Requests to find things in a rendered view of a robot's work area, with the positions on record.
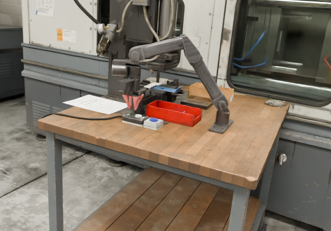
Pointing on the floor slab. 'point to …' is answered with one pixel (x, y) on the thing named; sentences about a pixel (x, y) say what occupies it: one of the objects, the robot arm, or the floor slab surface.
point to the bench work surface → (147, 221)
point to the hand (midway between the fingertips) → (132, 107)
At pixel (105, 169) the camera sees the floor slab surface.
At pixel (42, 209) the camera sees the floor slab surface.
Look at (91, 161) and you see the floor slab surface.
